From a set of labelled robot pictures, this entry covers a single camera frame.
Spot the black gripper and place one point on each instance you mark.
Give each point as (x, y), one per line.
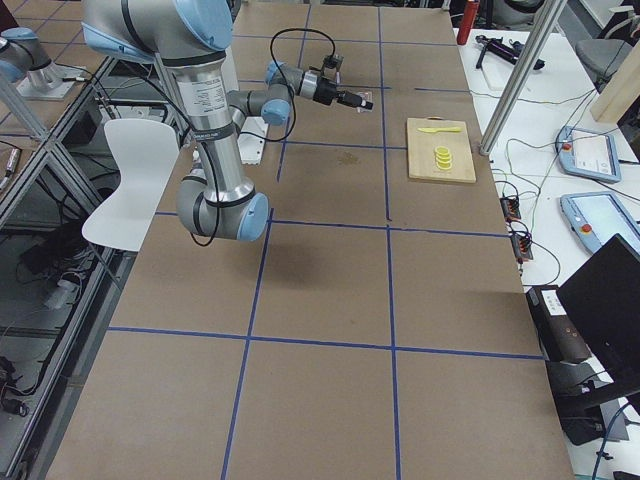
(327, 92)

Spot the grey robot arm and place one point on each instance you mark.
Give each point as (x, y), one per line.
(191, 38)
(21, 53)

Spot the bamboo cutting board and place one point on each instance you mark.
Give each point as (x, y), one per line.
(421, 155)

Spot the yellow plastic knife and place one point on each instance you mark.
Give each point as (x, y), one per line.
(434, 130)

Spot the red bottle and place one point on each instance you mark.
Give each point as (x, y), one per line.
(467, 22)

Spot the blue teach pendant far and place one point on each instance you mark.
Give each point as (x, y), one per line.
(588, 154)

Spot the blue teach pendant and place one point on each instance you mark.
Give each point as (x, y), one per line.
(588, 154)
(596, 217)

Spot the white plastic chair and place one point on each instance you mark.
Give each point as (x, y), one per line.
(145, 152)

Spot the grey office chair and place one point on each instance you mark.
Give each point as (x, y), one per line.
(602, 57)

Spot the wooden board upright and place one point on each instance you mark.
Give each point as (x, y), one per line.
(621, 91)

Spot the blue teach pendant near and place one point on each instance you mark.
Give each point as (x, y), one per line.
(596, 217)

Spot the black computer monitor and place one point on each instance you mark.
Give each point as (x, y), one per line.
(602, 300)

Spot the black box with label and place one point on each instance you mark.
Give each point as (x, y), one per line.
(559, 336)

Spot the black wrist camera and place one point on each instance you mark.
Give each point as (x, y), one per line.
(332, 62)

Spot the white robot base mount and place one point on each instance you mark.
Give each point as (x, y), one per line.
(251, 140)

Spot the aluminium frame post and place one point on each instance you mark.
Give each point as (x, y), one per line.
(535, 42)

